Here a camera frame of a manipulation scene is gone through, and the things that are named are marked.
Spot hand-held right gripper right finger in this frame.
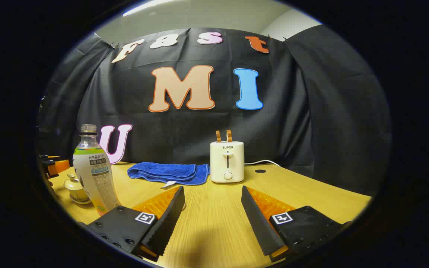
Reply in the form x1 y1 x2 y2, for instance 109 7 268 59
241 185 353 263

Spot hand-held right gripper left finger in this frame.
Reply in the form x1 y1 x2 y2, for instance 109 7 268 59
86 186 186 262

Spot cream teacup lid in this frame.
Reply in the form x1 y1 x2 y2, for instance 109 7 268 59
64 174 85 191

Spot clear water bottle white label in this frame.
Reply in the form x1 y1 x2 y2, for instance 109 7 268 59
73 124 121 216

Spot blue folded towel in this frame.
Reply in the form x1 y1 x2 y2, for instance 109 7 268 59
127 162 210 189

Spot white toaster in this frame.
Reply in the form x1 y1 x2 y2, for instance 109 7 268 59
210 141 245 184

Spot black backdrop cloth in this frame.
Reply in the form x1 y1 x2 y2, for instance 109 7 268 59
38 25 392 196

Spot ceiling light panel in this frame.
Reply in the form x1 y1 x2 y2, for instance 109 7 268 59
123 0 179 17

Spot white toaster cable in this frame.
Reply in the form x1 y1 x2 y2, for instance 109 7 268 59
244 159 280 167

